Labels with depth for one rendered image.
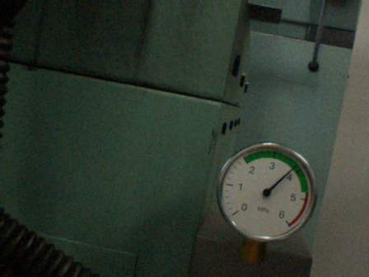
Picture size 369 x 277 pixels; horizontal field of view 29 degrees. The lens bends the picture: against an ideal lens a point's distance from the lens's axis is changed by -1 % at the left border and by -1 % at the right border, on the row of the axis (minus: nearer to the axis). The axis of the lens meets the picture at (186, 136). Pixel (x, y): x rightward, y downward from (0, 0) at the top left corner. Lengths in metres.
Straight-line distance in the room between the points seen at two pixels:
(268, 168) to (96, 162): 0.14
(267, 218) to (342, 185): 2.53
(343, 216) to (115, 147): 2.50
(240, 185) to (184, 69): 0.11
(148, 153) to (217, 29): 0.10
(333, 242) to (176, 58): 2.52
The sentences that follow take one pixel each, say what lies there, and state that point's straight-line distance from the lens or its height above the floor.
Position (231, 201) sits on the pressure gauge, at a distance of 0.45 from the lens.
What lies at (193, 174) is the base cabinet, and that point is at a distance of 0.51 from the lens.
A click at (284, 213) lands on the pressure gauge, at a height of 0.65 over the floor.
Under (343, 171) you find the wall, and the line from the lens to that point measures 2.96.
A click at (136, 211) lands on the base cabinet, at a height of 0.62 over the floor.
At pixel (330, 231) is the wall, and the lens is 2.99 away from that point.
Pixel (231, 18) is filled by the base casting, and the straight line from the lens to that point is 0.51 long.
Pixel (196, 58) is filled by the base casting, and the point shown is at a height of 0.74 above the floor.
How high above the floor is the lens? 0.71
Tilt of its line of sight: 3 degrees down
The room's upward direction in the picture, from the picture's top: 11 degrees clockwise
